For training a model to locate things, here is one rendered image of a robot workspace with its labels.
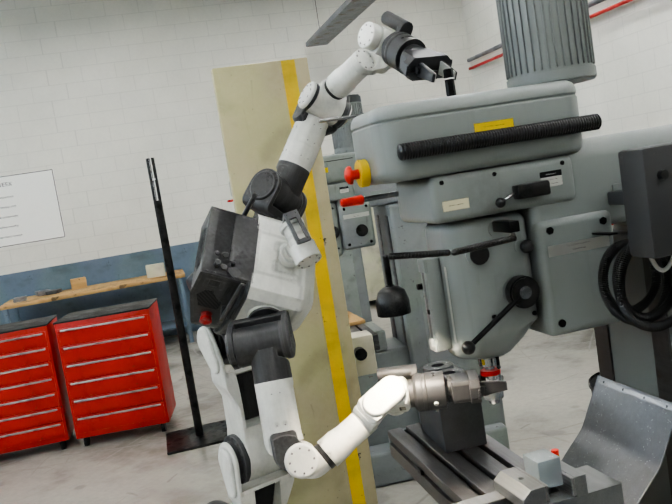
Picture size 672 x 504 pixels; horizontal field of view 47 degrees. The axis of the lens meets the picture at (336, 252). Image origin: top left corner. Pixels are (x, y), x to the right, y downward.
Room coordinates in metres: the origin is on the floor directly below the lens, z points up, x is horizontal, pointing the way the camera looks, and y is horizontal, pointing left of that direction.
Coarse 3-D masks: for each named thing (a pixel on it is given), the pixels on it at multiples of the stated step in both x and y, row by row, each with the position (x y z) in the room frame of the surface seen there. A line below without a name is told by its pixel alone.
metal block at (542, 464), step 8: (528, 456) 1.55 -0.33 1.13; (536, 456) 1.54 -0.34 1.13; (544, 456) 1.54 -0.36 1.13; (552, 456) 1.53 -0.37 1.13; (528, 464) 1.55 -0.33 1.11; (536, 464) 1.51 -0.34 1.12; (544, 464) 1.51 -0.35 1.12; (552, 464) 1.52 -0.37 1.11; (560, 464) 1.52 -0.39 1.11; (528, 472) 1.55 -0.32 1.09; (536, 472) 1.52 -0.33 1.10; (544, 472) 1.51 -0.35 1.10; (552, 472) 1.52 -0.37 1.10; (560, 472) 1.52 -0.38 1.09; (544, 480) 1.51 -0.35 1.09; (552, 480) 1.52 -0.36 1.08; (560, 480) 1.52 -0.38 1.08
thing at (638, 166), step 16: (624, 160) 1.48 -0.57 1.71; (640, 160) 1.43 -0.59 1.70; (656, 160) 1.43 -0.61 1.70; (624, 176) 1.48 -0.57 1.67; (640, 176) 1.44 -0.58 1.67; (656, 176) 1.43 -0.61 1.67; (624, 192) 1.49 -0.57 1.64; (640, 192) 1.44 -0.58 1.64; (656, 192) 1.43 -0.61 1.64; (640, 208) 1.45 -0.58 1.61; (656, 208) 1.43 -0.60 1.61; (640, 224) 1.45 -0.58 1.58; (656, 224) 1.43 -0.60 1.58; (640, 240) 1.46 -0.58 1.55; (656, 240) 1.42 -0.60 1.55; (640, 256) 1.47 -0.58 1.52; (656, 256) 1.43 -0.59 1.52
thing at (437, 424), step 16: (432, 368) 2.15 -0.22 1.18; (448, 368) 2.14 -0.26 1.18; (432, 416) 2.09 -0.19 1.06; (448, 416) 2.02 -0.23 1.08; (464, 416) 2.02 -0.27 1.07; (480, 416) 2.03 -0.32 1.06; (432, 432) 2.12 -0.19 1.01; (448, 432) 2.01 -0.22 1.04; (464, 432) 2.02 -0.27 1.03; (480, 432) 2.03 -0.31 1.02; (448, 448) 2.01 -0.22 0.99; (464, 448) 2.02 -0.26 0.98
